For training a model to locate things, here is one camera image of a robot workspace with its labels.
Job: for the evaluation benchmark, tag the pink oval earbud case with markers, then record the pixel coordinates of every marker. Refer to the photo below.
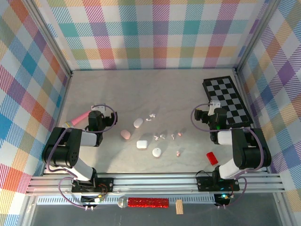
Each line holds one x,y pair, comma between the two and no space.
125,134

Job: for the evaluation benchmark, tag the white oval earbud case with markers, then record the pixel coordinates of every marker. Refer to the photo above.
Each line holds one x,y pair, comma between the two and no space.
138,123

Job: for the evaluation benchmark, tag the white rectangular earbud case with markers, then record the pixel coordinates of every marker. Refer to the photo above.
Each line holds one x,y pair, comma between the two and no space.
142,144

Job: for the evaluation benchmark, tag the white round earbud case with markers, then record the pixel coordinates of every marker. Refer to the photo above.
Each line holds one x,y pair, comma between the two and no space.
156,152

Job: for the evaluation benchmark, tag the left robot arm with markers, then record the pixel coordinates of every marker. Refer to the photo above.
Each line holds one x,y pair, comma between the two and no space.
89,139

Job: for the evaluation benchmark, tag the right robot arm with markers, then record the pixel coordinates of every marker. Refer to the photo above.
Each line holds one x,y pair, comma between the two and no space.
224,137

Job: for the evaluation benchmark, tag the pink toy microphone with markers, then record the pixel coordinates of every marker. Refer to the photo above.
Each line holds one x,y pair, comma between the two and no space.
78,119

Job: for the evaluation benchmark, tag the black grey chessboard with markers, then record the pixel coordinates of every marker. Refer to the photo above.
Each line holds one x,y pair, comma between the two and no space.
225,94

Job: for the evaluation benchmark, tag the red toy brick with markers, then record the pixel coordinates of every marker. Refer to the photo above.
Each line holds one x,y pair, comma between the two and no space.
212,158

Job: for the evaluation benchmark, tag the slotted metal strip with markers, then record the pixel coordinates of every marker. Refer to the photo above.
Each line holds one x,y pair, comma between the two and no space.
188,200

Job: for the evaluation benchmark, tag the small wooden block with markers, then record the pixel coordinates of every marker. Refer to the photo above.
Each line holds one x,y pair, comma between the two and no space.
179,207

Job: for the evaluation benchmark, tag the red glitter microphone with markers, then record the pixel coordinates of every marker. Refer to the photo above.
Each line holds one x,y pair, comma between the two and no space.
148,203

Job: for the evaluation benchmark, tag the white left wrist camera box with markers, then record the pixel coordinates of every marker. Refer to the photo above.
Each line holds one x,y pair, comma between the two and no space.
98,107

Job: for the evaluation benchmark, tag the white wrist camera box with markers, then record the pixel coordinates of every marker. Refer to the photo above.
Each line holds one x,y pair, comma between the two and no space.
214,104
98,107

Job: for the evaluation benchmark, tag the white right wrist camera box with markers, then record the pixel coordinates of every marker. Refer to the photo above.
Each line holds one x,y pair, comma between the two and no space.
214,104

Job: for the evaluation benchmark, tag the aluminium side rail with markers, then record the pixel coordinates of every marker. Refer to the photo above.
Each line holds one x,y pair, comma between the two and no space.
244,94
63,99

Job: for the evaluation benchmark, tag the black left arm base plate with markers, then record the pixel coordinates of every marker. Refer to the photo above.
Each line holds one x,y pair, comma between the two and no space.
107,184

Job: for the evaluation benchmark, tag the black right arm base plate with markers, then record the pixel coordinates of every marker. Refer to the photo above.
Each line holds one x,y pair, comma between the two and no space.
203,184

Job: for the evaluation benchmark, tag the aluminium mounting rail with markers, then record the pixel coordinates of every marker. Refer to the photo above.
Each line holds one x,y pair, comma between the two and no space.
152,183

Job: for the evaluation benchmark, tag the aluminium frame post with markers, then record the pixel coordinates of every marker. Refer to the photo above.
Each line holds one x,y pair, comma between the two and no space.
48,37
256,35

